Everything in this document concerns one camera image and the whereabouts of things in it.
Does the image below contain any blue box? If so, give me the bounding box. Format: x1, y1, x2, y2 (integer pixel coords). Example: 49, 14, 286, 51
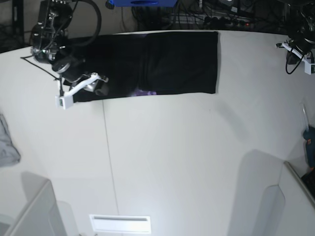
105, 0, 177, 9

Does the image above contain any blue glue gun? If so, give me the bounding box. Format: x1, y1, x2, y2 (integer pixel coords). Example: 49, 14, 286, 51
301, 103, 315, 169

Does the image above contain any grey cloth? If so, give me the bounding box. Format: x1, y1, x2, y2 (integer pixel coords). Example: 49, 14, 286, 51
0, 114, 21, 168

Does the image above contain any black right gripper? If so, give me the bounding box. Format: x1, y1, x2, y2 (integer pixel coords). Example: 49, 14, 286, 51
52, 56, 109, 96

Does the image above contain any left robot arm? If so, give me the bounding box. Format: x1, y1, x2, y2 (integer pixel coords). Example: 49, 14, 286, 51
287, 0, 315, 54

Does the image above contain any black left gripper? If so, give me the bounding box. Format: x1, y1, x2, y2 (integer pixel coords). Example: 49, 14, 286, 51
290, 30, 315, 53

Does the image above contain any black T-shirt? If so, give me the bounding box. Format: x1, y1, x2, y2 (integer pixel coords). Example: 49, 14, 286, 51
78, 31, 219, 99

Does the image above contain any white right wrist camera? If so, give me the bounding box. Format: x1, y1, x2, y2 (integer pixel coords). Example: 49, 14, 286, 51
55, 72, 109, 110

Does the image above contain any power strip with plugs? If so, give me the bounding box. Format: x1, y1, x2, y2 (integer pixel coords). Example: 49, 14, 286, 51
169, 13, 254, 28

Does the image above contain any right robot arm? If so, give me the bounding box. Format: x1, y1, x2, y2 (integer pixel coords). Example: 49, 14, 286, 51
31, 0, 109, 96

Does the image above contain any black keyboard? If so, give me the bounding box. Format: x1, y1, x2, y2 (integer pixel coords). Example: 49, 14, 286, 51
302, 170, 315, 197

